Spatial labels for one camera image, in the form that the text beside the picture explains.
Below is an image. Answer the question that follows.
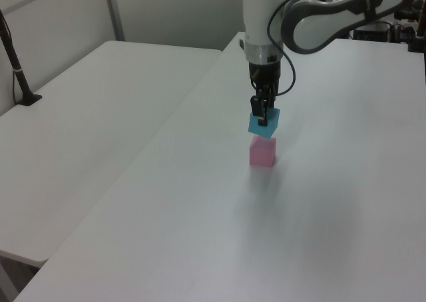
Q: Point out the black electronics box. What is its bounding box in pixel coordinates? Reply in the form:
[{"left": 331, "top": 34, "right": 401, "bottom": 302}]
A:
[{"left": 352, "top": 21, "right": 391, "bottom": 43}]

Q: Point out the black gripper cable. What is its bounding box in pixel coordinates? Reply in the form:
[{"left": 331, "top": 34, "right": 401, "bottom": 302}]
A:
[{"left": 266, "top": 0, "right": 298, "bottom": 97}]

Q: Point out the pink cube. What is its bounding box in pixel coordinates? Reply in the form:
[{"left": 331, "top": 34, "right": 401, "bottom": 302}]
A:
[{"left": 249, "top": 135, "right": 278, "bottom": 168}]

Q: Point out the grey metal partition post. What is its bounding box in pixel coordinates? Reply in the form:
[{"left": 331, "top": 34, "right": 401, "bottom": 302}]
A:
[{"left": 103, "top": 0, "right": 126, "bottom": 42}]

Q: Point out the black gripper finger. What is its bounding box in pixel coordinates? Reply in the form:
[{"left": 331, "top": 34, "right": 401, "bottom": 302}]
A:
[
  {"left": 268, "top": 80, "right": 278, "bottom": 110},
  {"left": 249, "top": 84, "right": 270, "bottom": 128}
]

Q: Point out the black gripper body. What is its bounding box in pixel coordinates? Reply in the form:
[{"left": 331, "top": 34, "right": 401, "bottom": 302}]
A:
[{"left": 248, "top": 61, "right": 282, "bottom": 90}]

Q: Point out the black camera stand pole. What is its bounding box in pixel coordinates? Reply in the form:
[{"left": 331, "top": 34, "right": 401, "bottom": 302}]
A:
[{"left": 0, "top": 9, "right": 43, "bottom": 107}]

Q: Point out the white side table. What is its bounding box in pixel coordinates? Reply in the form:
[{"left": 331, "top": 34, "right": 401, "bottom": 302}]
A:
[{"left": 0, "top": 40, "right": 224, "bottom": 263}]

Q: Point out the blue cube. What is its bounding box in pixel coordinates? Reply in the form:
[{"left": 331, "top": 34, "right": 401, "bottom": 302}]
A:
[{"left": 248, "top": 108, "right": 282, "bottom": 140}]

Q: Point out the black stand clamp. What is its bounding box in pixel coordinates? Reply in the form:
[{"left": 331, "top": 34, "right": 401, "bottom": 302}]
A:
[{"left": 407, "top": 35, "right": 426, "bottom": 54}]

